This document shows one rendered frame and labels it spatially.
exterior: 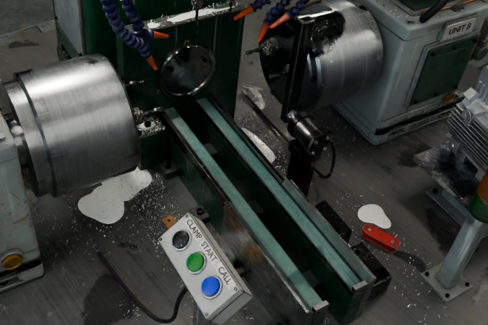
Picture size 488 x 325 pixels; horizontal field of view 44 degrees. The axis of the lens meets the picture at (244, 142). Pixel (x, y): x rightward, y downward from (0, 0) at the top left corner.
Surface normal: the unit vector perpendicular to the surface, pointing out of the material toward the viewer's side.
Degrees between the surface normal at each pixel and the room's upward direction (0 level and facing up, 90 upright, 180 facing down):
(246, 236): 90
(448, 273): 90
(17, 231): 90
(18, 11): 0
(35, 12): 0
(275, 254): 0
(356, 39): 43
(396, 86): 90
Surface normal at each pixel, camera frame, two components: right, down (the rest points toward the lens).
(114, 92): 0.35, -0.29
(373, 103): -0.85, 0.29
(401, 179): 0.09, -0.73
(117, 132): 0.51, 0.26
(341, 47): 0.44, -0.05
